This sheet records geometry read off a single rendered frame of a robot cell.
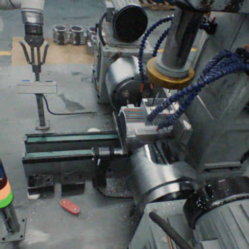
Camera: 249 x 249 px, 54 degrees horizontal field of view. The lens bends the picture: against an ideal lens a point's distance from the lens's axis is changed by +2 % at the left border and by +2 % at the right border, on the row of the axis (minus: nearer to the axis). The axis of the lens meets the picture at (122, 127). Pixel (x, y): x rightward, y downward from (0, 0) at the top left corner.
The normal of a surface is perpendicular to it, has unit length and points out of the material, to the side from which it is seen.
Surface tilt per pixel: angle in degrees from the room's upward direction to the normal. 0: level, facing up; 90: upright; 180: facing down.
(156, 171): 32
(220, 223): 50
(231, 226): 41
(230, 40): 90
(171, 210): 0
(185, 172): 9
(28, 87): 60
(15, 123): 0
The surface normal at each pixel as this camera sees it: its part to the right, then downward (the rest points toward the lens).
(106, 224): 0.14, -0.71
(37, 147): 0.19, 0.71
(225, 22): -0.97, 0.04
